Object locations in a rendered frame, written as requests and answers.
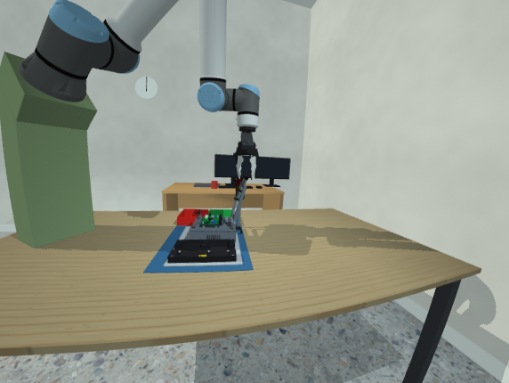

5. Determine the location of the green bin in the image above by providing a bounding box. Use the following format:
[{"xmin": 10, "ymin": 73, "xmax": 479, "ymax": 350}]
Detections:
[{"xmin": 208, "ymin": 209, "xmax": 232, "ymax": 217}]

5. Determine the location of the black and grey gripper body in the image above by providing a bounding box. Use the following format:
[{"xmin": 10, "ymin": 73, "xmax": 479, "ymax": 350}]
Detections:
[{"xmin": 238, "ymin": 126, "xmax": 256, "ymax": 156}]

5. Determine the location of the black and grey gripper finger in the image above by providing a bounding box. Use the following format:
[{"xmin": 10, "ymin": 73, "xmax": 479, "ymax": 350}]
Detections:
[
  {"xmin": 235, "ymin": 148, "xmax": 244, "ymax": 180},
  {"xmin": 250, "ymin": 149, "xmax": 259, "ymax": 180}
]

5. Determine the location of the red bin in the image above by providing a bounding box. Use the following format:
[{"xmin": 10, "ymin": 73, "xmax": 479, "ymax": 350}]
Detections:
[{"xmin": 177, "ymin": 209, "xmax": 208, "ymax": 225}]

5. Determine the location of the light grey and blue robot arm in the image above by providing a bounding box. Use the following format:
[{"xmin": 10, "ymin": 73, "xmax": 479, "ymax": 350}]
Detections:
[{"xmin": 19, "ymin": 0, "xmax": 260, "ymax": 128}]

